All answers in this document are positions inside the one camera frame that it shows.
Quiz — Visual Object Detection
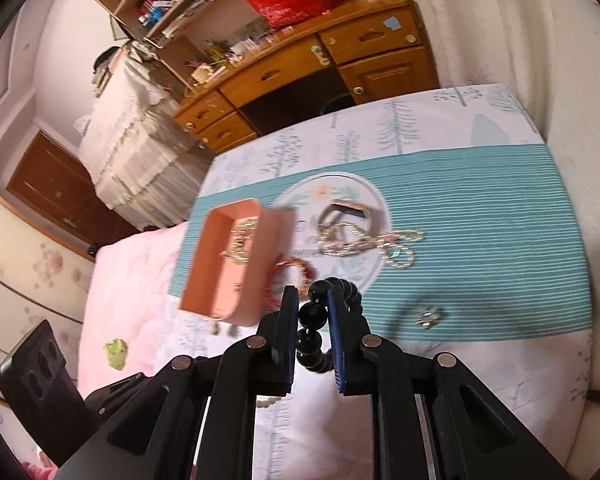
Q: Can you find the red bead bracelet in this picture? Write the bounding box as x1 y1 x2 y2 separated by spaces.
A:
266 257 317 309

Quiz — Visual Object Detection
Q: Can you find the teal striped tree print cloth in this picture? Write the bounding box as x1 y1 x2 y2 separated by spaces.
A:
167 82 595 480

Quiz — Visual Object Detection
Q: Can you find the pink jewelry box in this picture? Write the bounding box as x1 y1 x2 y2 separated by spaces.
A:
179 198 297 324

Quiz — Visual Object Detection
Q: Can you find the black hat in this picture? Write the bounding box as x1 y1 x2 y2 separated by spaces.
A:
93 46 124 69

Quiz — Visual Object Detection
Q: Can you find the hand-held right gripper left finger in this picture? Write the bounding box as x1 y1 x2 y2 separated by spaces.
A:
64 286 300 480

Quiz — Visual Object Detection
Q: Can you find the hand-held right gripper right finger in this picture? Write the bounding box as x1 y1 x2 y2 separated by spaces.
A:
325 285 572 480

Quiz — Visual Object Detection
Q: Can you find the gold pearl necklace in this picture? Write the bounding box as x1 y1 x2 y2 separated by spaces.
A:
221 219 262 264

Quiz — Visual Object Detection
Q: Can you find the pink blanket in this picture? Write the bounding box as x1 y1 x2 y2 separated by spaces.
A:
79 219 212 397

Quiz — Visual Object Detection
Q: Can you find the black hair comb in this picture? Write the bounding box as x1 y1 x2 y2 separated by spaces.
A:
329 201 367 221

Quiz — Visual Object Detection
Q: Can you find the long pearl necklace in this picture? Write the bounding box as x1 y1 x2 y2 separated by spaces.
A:
319 224 427 272

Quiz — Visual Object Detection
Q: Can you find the wooden desk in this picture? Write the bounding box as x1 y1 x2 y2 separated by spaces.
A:
172 0 441 154

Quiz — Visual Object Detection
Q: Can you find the black bead bracelet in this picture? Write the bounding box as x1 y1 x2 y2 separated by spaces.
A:
295 276 364 376

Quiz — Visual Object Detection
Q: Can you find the brown wooden door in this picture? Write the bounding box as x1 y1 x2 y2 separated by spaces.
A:
6 129 142 249

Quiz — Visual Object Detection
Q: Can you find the small silver earring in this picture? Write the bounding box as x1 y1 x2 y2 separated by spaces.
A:
414 306 444 331

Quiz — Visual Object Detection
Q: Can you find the row of books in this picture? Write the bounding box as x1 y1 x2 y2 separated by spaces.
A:
136 0 182 27

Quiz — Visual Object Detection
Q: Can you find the white lace cover cloth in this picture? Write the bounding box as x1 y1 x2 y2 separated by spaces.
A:
76 51 217 229

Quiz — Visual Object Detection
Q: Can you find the black stool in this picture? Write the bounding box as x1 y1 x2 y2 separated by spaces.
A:
319 92 357 114

